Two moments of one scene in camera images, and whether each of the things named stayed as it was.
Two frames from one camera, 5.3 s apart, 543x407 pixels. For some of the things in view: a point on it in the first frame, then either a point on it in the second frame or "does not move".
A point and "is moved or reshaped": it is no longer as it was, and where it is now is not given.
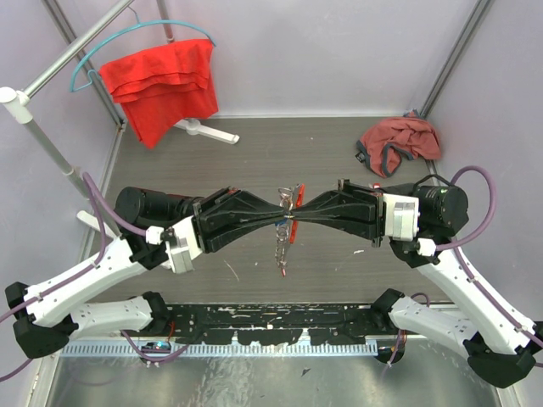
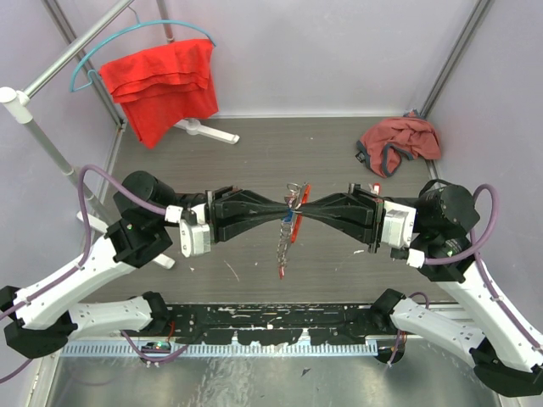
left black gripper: x=231 y=214 does not move
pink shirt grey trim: x=382 y=143 does not move
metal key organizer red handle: x=299 y=196 is moved or reshaped
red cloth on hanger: x=159 y=86 does not move
